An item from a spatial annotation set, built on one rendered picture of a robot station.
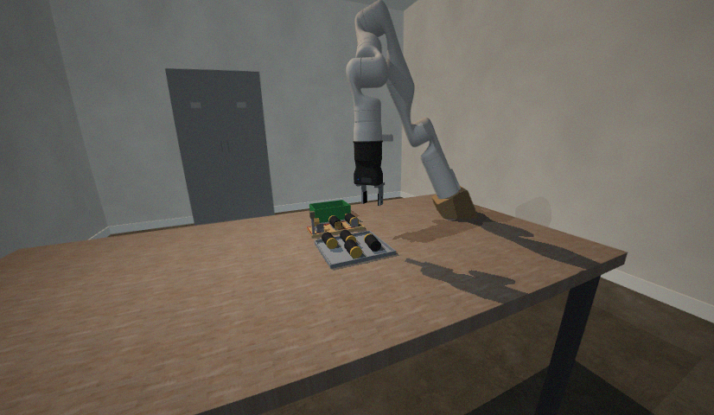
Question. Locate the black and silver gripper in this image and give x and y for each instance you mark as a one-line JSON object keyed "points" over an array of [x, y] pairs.
{"points": [[368, 155]]}

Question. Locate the green open-top box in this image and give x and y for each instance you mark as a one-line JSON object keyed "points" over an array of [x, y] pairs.
{"points": [[323, 210]]}

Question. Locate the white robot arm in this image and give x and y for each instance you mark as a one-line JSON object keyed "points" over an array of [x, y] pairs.
{"points": [[375, 71]]}

